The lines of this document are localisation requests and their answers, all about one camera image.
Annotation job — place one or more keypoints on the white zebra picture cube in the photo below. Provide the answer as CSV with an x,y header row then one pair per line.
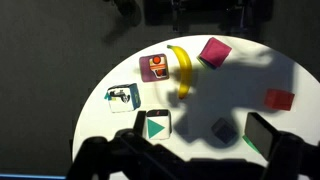
x,y
121,98

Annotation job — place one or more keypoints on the purple picture cube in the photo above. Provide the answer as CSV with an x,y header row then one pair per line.
x,y
154,68

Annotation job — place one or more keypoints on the blue lit window rail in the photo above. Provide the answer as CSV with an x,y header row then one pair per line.
x,y
30,176

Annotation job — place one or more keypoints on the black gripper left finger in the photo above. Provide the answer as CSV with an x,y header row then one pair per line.
x,y
100,156

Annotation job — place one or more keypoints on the orange red building block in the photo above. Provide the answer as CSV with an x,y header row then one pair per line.
x,y
279,100

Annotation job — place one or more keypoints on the light green building block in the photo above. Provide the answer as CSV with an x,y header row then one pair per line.
x,y
203,63

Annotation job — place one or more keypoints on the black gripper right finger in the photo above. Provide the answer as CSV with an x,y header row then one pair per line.
x,y
260,133

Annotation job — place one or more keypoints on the grey building block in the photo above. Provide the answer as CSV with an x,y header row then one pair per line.
x,y
224,130

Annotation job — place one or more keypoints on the teal triangle picture cube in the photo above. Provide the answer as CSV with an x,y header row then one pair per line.
x,y
158,126

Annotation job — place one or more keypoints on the pink building block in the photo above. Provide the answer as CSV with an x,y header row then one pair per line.
x,y
216,52

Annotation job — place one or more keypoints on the yellow banana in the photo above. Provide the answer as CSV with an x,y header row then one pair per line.
x,y
184,70

